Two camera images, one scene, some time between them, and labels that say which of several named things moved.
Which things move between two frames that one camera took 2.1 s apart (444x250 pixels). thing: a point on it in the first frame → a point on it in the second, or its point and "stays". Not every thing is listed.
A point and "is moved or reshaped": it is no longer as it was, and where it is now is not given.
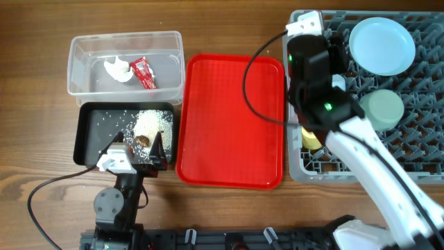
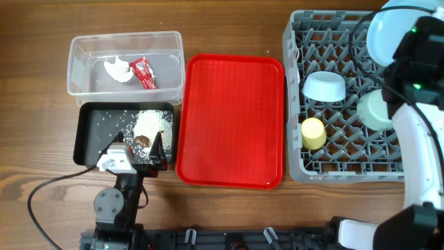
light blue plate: (381, 46) is moved or reshaped
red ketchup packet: (143, 69) stays
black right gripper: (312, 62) → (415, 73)
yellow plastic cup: (309, 140) stays
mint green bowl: (383, 108) stays
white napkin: (119, 70) stays
